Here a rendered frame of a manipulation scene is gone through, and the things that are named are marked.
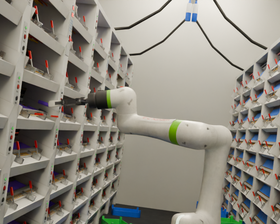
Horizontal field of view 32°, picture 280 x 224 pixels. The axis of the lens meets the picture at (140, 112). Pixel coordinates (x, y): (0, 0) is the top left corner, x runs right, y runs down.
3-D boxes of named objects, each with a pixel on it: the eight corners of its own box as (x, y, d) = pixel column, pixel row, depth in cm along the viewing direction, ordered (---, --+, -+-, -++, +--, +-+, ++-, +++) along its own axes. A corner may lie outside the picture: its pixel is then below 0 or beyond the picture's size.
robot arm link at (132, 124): (182, 116, 225) (167, 122, 217) (184, 140, 228) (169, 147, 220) (126, 108, 249) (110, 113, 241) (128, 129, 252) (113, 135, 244)
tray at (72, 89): (82, 101, 319) (91, 82, 319) (60, 94, 258) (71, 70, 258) (54, 88, 320) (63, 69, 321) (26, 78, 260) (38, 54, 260)
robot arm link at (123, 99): (136, 83, 243) (134, 88, 233) (138, 108, 246) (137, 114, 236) (108, 86, 244) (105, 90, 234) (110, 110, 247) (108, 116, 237)
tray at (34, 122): (51, 130, 248) (59, 113, 248) (12, 129, 188) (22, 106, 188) (16, 113, 250) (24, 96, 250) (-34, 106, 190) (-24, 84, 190)
